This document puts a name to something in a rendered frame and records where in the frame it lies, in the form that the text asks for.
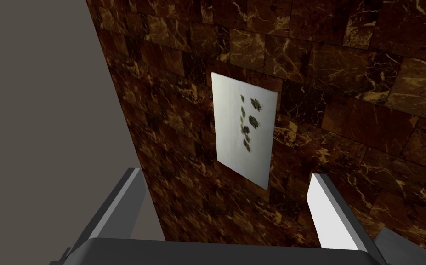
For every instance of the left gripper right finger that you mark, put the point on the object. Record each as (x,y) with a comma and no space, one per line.
(332,217)

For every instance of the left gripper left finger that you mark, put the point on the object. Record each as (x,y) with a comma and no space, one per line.
(119,211)

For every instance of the white picture with green leaves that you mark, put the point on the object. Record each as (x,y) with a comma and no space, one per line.
(244,129)

